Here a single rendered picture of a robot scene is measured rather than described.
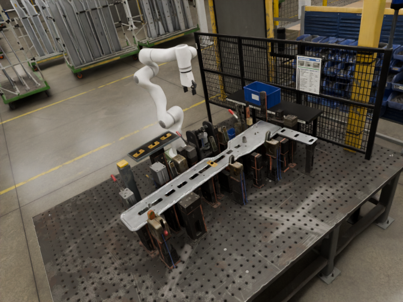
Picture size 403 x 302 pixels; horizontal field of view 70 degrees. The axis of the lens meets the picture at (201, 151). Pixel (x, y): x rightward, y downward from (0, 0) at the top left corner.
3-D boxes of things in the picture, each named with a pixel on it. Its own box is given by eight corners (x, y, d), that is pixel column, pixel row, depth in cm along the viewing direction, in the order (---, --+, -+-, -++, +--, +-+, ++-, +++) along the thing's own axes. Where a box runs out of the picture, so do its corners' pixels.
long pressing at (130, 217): (135, 236, 163) (134, 234, 162) (117, 216, 178) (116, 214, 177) (283, 128, 229) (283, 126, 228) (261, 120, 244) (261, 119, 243)
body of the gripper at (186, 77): (176, 69, 194) (180, 85, 200) (186, 72, 187) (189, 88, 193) (185, 66, 197) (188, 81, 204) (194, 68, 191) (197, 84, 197)
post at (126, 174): (139, 216, 216) (120, 170, 191) (134, 211, 221) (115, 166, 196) (147, 210, 219) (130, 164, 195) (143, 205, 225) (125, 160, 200)
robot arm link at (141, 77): (182, 120, 237) (169, 130, 228) (173, 121, 246) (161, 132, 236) (151, 63, 218) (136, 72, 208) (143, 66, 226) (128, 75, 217)
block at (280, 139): (283, 174, 228) (283, 144, 212) (272, 168, 235) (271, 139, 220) (291, 168, 232) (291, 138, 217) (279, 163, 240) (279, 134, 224)
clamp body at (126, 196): (140, 239, 198) (123, 201, 178) (131, 230, 206) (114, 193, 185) (151, 230, 202) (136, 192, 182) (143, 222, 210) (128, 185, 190)
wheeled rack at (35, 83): (54, 96, 689) (15, 17, 591) (9, 112, 648) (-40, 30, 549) (40, 79, 827) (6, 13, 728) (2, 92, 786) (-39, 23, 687)
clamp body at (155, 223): (171, 272, 173) (156, 233, 153) (158, 258, 183) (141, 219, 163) (185, 261, 178) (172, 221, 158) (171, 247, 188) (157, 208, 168)
